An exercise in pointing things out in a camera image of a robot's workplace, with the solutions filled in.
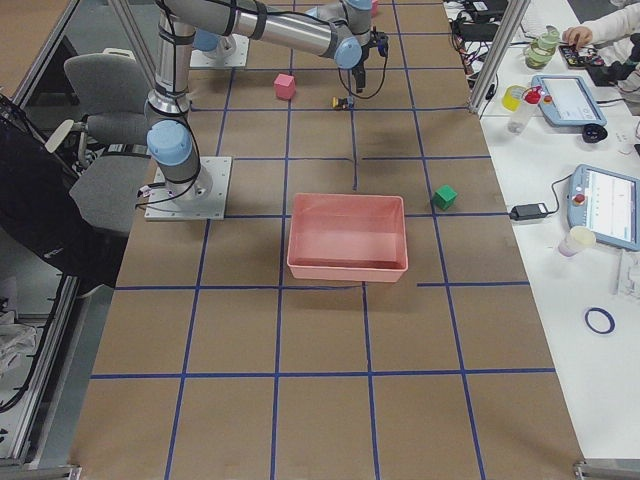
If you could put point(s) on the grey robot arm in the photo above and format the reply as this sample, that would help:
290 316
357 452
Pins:
214 45
340 31

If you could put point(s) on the grey office chair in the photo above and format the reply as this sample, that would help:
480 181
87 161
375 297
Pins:
112 90

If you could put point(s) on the black round object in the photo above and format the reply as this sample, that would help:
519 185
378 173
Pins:
593 133

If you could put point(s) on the plastic cup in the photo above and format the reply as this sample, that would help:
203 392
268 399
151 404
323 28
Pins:
577 239

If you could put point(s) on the aluminium frame post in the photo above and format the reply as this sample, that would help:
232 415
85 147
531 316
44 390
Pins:
512 17

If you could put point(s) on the teach pendant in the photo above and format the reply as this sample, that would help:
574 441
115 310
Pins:
567 101
606 203

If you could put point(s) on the clear squeeze bottle red cap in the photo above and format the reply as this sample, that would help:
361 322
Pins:
528 104

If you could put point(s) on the teach pendant near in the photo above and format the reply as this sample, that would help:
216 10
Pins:
606 203

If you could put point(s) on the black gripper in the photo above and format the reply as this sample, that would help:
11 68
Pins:
358 71

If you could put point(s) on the black power brick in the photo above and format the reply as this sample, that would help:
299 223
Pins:
524 212

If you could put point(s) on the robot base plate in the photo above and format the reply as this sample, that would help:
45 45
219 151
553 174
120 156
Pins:
201 199

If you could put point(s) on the person hand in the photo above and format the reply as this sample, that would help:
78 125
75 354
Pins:
578 36

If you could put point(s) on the teach pendant far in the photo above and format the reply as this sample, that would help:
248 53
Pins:
567 101

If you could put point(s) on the pink cube centre front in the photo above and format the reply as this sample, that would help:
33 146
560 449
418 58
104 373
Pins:
284 86

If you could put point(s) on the green water bottle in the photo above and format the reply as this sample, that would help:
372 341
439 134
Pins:
540 51

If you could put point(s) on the yellow tape roll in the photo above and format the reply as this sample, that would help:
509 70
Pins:
513 96

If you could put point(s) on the green cube near bin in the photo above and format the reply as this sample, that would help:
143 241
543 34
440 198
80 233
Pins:
444 197

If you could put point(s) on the pink plastic bin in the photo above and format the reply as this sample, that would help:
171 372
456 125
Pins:
347 237

